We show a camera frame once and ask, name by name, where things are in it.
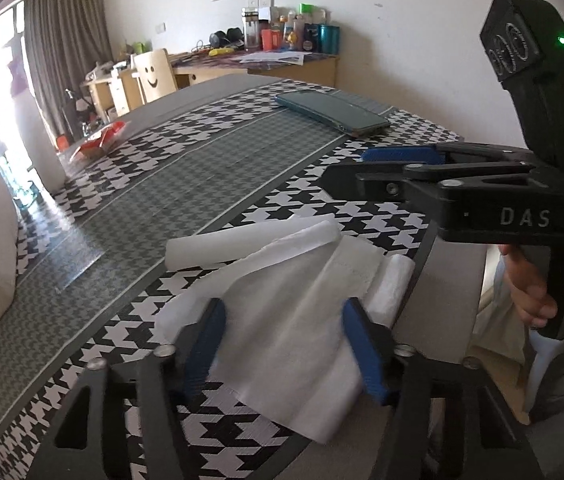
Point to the black rounded object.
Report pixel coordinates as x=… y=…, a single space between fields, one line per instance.
x=227 y=37

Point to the white foam sheet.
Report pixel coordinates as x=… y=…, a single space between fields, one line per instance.
x=201 y=252

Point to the wooden desk with drawers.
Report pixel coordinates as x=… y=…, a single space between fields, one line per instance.
x=121 y=92

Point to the grey curtain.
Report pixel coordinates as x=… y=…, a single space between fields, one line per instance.
x=66 y=35

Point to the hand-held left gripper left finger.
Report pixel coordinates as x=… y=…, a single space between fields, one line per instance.
x=206 y=345

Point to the red snack packet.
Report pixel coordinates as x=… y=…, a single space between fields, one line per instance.
x=101 y=140

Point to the white paper towel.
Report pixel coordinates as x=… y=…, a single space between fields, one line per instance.
x=287 y=320

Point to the printed papers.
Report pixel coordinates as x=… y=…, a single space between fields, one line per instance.
x=277 y=57

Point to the wooden desk with patterned cloth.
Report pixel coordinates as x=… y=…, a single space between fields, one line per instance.
x=312 y=72

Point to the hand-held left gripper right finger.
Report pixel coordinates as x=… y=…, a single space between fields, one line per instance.
x=364 y=355

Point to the wooden chair with smiley face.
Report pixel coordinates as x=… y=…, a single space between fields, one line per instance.
x=154 y=75

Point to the row of toiletry bottles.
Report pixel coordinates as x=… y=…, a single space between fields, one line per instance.
x=312 y=35

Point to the steel lidded jug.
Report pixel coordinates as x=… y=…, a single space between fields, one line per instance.
x=251 y=27

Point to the white wall switch plates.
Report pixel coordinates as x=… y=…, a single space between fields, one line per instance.
x=260 y=1

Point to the black metal cart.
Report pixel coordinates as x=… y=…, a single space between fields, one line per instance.
x=75 y=107

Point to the person's right hand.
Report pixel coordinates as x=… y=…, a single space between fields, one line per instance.
x=527 y=285

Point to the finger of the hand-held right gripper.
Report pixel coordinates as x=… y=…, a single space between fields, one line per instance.
x=397 y=152
x=362 y=180

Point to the dark green smartphone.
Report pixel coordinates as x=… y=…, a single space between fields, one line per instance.
x=332 y=112

